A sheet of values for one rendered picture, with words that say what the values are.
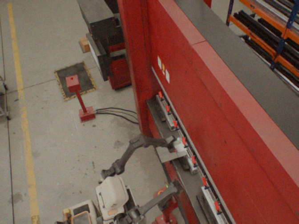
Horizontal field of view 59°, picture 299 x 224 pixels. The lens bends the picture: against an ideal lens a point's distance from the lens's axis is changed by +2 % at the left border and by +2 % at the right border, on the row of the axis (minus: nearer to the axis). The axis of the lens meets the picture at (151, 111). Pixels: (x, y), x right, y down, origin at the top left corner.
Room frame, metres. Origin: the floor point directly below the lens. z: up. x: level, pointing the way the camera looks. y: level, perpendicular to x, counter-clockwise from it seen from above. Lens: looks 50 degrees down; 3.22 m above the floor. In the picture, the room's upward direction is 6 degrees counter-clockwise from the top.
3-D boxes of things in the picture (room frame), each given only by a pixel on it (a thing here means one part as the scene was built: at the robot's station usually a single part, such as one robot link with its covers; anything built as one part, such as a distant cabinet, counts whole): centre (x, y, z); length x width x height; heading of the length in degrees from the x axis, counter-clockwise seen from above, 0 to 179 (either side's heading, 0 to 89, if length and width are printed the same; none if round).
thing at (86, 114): (2.71, 1.05, 0.41); 0.25 x 0.20 x 0.83; 104
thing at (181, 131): (1.37, -0.29, 1.26); 0.15 x 0.09 x 0.17; 14
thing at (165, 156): (1.31, -0.16, 1.00); 0.26 x 0.18 x 0.01; 104
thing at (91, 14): (2.45, 0.45, 1.53); 0.51 x 0.25 x 0.85; 20
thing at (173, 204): (0.94, -0.05, 0.75); 0.20 x 0.16 x 0.18; 27
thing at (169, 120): (1.88, -0.17, 0.92); 0.50 x 0.06 x 0.10; 14
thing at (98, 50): (2.38, 0.51, 1.42); 0.45 x 0.12 x 0.36; 20
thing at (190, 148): (1.18, -0.34, 1.26); 0.15 x 0.09 x 0.17; 14
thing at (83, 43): (3.23, 0.80, 1.04); 0.30 x 0.26 x 0.12; 18
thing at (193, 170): (1.30, -0.31, 0.92); 0.39 x 0.06 x 0.10; 14
